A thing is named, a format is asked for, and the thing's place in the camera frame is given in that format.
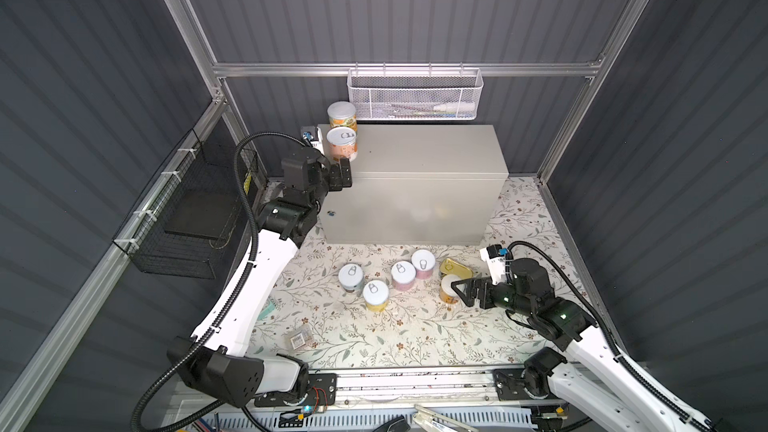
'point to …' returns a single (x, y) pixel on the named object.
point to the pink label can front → (403, 274)
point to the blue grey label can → (351, 277)
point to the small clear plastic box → (303, 339)
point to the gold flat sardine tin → (451, 267)
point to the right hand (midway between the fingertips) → (467, 285)
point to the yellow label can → (375, 294)
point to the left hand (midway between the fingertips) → (326, 159)
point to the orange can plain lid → (447, 292)
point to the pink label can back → (424, 261)
